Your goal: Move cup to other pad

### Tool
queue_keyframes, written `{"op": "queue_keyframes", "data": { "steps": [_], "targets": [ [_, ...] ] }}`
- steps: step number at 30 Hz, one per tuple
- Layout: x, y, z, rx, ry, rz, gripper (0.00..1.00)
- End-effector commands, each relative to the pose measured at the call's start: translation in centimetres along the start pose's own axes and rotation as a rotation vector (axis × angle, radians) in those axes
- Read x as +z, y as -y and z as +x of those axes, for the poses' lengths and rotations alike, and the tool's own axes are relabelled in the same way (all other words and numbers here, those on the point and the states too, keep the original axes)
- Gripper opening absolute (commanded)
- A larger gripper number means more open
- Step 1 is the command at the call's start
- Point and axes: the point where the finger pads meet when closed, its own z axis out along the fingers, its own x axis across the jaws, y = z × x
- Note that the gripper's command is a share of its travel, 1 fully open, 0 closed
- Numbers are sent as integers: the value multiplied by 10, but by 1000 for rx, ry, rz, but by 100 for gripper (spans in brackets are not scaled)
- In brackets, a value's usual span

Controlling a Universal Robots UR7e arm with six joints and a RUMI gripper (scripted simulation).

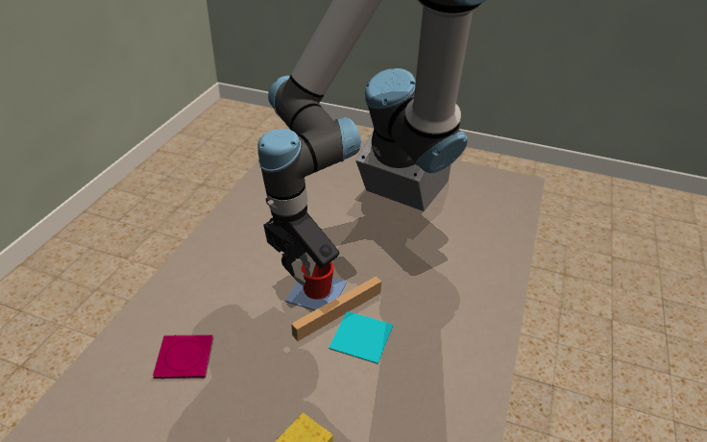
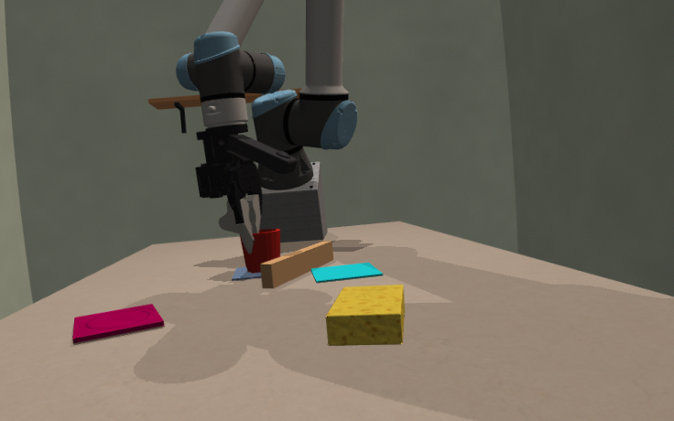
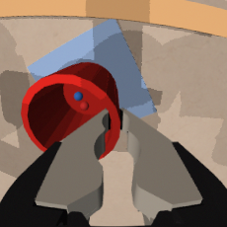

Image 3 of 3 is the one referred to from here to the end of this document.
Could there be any red marble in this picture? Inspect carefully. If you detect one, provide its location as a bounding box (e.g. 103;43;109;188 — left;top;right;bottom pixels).
80;102;89;111

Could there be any blue marble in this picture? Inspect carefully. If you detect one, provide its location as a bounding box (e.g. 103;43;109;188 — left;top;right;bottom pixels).
74;92;83;101

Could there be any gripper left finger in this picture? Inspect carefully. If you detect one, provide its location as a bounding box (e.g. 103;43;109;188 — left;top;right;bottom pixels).
0;108;111;227

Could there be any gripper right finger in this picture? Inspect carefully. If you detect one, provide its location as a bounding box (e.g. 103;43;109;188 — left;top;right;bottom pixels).
119;108;227;227

